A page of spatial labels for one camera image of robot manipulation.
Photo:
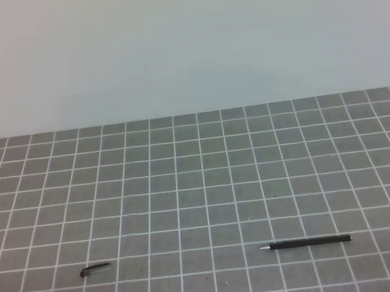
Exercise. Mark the black pen cap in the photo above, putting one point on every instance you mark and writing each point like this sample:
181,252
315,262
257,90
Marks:
87,271

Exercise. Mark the grey grid tablecloth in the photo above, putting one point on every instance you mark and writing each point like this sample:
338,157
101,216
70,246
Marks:
182,203

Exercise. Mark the black pen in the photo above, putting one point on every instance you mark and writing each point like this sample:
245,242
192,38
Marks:
304,242

